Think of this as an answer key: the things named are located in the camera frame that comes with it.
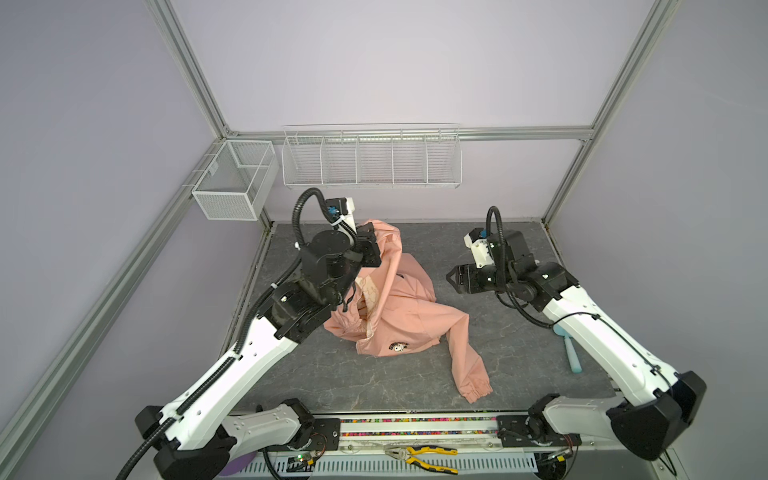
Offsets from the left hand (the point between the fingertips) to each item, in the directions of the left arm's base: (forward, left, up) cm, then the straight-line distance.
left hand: (373, 230), depth 62 cm
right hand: (-1, -21, -18) cm, 27 cm away
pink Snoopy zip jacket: (-6, -3, -26) cm, 27 cm away
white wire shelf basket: (+44, 0, -11) cm, 45 cm away
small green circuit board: (-35, +22, -41) cm, 59 cm away
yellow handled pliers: (-36, -5, -40) cm, 54 cm away
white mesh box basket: (+43, +47, -19) cm, 67 cm away
